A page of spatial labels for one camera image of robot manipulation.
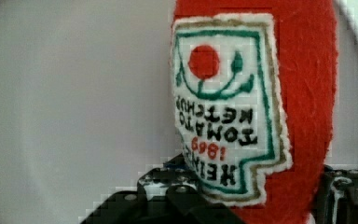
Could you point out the red felt ketchup bottle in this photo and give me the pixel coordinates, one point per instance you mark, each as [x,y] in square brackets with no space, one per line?
[254,84]

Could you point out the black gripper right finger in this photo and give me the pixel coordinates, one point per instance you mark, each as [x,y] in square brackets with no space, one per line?
[336,201]

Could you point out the grey round plate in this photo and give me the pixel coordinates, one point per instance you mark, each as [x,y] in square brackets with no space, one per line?
[86,102]

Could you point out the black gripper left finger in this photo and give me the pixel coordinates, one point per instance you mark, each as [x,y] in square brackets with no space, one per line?
[165,195]

